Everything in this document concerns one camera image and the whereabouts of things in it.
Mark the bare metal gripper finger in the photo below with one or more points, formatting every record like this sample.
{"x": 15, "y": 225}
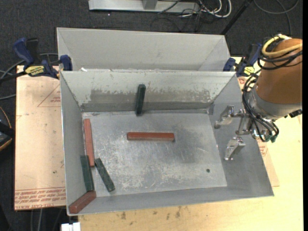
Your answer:
{"x": 225, "y": 118}
{"x": 234, "y": 148}

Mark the red-brown flat block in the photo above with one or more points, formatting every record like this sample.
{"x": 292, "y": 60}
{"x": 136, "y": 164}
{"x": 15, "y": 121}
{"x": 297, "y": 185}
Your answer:
{"x": 88, "y": 141}
{"x": 150, "y": 136}
{"x": 82, "y": 201}

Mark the grey metal bin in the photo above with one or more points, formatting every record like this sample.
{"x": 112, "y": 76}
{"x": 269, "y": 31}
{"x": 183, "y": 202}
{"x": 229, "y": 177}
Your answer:
{"x": 154, "y": 162}

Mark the dark green flat block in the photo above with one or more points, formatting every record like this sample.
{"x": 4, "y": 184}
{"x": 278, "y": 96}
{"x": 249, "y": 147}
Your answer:
{"x": 140, "y": 100}
{"x": 105, "y": 175}
{"x": 86, "y": 173}

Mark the brown cardboard board, red print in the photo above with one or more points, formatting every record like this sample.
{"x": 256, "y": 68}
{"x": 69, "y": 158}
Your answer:
{"x": 38, "y": 129}

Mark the black cylinder on white bracket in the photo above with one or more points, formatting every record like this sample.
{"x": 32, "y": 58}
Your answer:
{"x": 296, "y": 113}

